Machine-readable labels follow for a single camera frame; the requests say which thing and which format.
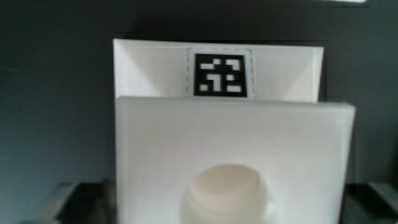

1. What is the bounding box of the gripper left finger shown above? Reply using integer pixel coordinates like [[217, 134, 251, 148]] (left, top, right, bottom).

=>
[[24, 181, 114, 224]]

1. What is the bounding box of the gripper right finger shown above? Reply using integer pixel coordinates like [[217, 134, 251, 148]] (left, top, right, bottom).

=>
[[345, 182, 398, 224]]

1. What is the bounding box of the white lamp base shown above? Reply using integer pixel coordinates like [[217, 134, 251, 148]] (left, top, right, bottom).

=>
[[114, 39, 356, 224]]

